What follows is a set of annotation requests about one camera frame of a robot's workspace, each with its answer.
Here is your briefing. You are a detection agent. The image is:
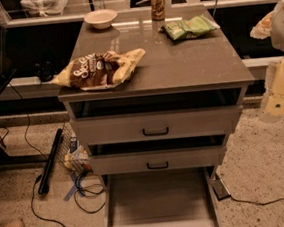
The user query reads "yellow-white gripper body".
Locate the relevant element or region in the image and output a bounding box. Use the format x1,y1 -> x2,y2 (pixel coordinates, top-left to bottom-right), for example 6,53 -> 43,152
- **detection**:
260,57 -> 284,123

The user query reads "brown chip bag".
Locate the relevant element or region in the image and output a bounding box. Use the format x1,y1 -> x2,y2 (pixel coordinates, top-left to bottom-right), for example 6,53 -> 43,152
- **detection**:
50,48 -> 145,91

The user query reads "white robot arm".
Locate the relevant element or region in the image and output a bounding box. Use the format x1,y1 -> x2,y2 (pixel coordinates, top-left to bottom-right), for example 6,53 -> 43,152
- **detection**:
250,0 -> 284,123

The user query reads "green chip bag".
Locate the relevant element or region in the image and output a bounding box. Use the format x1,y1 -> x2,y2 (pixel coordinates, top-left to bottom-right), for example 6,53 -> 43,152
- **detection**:
159,14 -> 220,41

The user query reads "grey drawer cabinet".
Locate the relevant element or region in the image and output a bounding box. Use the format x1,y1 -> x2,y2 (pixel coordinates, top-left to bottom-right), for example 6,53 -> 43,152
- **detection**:
49,0 -> 263,181

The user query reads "open bottom drawer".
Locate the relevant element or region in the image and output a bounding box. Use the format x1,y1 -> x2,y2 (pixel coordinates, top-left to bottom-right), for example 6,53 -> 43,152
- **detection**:
103,168 -> 222,227

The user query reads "middle drawer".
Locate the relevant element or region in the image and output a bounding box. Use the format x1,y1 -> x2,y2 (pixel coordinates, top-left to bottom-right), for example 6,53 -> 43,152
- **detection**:
89,146 -> 227,175

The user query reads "top drawer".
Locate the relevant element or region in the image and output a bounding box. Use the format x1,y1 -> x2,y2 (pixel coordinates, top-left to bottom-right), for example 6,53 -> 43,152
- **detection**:
71,106 -> 242,146

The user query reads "white plastic bag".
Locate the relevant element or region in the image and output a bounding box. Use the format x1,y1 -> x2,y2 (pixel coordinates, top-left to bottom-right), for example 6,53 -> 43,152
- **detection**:
20,0 -> 68,17

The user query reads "black power adapter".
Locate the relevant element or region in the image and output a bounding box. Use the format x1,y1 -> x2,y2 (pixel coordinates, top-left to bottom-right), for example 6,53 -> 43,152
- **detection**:
212,179 -> 230,200

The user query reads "orange soda can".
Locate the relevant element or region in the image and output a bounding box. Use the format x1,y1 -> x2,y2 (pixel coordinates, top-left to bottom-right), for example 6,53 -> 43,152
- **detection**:
150,0 -> 165,21

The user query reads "white bowl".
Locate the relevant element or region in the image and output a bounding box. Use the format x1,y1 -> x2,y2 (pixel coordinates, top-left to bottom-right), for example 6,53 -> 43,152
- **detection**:
84,9 -> 117,30

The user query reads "black object on ledge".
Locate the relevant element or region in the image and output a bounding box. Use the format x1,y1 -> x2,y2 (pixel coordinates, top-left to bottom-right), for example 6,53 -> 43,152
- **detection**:
34,61 -> 55,82

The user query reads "black bar on floor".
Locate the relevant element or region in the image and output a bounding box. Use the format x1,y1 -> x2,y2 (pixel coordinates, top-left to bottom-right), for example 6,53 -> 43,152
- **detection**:
38,128 -> 63,196

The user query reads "black floor cable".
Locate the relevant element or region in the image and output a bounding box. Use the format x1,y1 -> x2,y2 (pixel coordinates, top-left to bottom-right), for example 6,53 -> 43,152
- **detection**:
26,169 -> 109,227

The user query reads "wire basket with items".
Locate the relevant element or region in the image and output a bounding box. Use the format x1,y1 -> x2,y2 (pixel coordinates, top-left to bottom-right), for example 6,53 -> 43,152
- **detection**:
62,127 -> 91,173

